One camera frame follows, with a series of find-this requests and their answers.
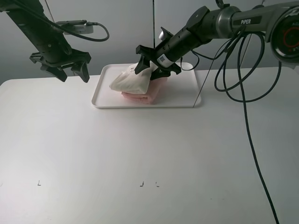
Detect white plastic tray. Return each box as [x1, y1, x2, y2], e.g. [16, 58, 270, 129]
[92, 63, 201, 109]

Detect cream white towel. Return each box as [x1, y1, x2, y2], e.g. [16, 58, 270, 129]
[109, 62, 157, 94]

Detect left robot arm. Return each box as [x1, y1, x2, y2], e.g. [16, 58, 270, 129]
[0, 0, 91, 83]

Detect pink towel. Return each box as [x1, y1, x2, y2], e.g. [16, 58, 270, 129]
[121, 77, 168, 105]

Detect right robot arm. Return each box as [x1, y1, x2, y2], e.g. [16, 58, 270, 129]
[135, 0, 299, 80]

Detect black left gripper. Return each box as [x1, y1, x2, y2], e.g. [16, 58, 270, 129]
[29, 25, 91, 82]

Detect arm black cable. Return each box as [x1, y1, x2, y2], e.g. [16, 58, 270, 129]
[179, 0, 283, 224]
[21, 0, 110, 43]

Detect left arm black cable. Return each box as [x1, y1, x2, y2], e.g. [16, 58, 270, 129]
[21, 0, 110, 43]

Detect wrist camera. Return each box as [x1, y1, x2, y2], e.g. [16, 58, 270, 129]
[56, 20, 94, 35]
[158, 27, 173, 41]

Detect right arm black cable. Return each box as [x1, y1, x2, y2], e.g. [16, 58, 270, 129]
[179, 0, 283, 224]

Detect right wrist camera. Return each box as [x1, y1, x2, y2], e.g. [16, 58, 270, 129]
[158, 27, 173, 41]

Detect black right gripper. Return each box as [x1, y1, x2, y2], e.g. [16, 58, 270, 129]
[134, 27, 203, 81]

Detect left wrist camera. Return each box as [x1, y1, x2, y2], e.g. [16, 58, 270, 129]
[56, 20, 94, 35]

